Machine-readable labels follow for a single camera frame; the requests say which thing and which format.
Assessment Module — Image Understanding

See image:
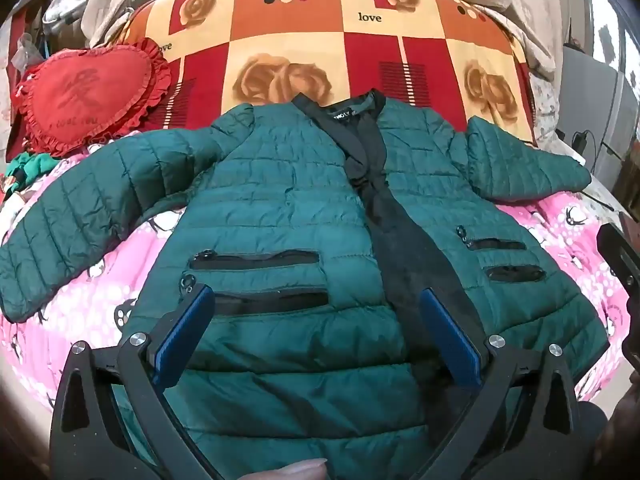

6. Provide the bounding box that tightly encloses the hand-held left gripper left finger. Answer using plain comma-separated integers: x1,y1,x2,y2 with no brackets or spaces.
48,284,236,480

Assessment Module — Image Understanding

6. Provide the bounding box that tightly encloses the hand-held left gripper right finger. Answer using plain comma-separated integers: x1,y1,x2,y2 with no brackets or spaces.
419,286,584,480

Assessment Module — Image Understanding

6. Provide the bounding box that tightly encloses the green quilted jacket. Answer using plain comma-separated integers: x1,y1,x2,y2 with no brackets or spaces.
0,88,611,480

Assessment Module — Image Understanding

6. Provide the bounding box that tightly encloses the person's left hand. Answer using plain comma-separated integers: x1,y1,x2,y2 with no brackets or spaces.
248,457,328,480

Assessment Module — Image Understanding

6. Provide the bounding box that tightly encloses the pink penguin bedsheet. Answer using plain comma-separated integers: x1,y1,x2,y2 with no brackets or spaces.
0,130,640,411

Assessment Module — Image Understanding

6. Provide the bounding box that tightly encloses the grey cabinet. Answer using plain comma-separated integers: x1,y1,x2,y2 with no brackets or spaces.
560,42,640,176

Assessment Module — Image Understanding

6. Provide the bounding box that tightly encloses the floral bedsheet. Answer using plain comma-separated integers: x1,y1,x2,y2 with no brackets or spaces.
527,67,568,153

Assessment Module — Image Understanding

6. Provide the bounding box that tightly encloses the green cloth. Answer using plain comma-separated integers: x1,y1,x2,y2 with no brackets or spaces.
0,152,56,196

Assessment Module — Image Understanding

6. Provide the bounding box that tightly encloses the red heart pillow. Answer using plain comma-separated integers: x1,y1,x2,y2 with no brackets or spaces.
17,37,173,158

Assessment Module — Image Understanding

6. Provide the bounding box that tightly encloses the rose print blanket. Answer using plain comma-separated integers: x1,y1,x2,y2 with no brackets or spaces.
122,0,538,148

